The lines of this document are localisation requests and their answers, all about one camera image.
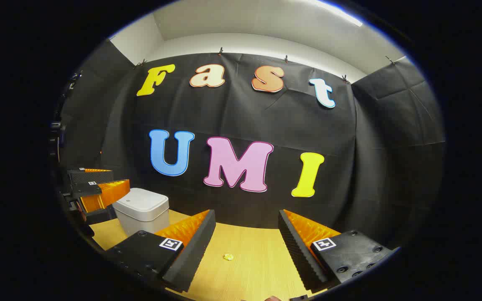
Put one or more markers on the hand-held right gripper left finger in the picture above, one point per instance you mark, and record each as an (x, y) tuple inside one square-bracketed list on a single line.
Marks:
[(193, 251)]

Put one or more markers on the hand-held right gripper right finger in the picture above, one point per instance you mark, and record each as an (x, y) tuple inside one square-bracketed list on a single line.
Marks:
[(299, 251)]

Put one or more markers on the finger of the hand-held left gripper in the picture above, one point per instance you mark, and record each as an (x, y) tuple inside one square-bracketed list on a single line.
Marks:
[(90, 177), (107, 194)]

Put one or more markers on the yellow paper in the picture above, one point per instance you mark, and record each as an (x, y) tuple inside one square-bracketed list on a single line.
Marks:
[(228, 256)]

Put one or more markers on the grey desktop garbage bin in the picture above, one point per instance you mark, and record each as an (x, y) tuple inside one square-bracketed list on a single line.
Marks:
[(140, 209)]

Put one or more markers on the wooden desktop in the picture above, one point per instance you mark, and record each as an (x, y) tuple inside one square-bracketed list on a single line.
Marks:
[(249, 269)]

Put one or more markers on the black backdrop cloth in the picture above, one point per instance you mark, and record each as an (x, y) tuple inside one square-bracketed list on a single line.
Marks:
[(245, 115)]

